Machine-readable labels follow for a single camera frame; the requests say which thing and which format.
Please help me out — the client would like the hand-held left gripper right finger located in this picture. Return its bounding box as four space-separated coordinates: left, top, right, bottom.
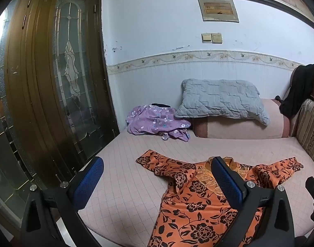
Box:
211 156 295 247

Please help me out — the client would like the striped sofa backrest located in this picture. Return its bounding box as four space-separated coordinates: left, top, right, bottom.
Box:
288 67 314 175

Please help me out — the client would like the orange black floral dress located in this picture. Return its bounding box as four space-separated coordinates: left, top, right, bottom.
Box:
136 149 304 247

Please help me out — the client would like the small framed picture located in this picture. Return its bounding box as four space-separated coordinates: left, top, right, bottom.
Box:
197 0 239 22

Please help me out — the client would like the grey quilted pillow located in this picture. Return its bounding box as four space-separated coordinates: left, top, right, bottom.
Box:
175 79 271 126

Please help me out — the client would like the pink bolster cushion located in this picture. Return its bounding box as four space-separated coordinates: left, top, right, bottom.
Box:
192 98 291 138

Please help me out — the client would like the frosted glass side panel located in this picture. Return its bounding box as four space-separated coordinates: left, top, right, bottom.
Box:
0 5 31 227

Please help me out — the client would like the purple floral garment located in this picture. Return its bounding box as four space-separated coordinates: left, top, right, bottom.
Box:
125 105 191 142

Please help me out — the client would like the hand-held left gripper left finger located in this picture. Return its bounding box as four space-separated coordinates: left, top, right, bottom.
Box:
20 156 104 247

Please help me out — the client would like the black cloth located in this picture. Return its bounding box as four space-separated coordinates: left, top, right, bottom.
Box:
275 64 314 117

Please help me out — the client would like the wooden door with leaded glass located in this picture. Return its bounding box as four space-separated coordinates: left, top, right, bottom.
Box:
2 0 120 187

